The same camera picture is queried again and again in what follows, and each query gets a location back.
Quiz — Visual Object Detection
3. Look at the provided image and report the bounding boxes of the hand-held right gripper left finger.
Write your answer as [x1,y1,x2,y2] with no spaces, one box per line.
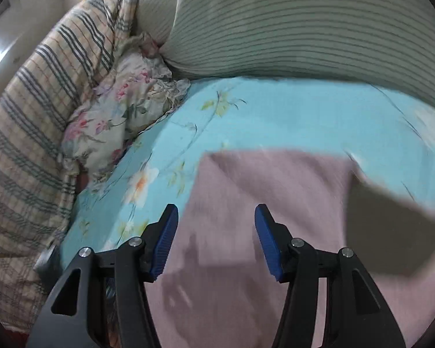
[25,204,179,348]

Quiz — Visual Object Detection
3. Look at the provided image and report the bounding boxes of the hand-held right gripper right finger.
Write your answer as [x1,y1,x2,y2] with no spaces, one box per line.
[254,204,407,348]

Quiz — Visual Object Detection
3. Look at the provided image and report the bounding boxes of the pink knit sweater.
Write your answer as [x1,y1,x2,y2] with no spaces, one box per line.
[145,148,435,348]

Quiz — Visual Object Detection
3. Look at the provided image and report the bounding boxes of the blue floral bedsheet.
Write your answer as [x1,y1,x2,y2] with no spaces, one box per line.
[58,75,435,274]

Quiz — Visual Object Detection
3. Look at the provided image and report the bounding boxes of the floral pillow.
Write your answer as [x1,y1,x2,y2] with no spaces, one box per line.
[60,32,191,185]

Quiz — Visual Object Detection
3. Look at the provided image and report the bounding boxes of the beige plaid blanket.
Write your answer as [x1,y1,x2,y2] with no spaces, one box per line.
[0,0,146,330]

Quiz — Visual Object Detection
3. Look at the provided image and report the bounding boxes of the green striped pillow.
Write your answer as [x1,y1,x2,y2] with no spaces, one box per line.
[136,0,435,114]

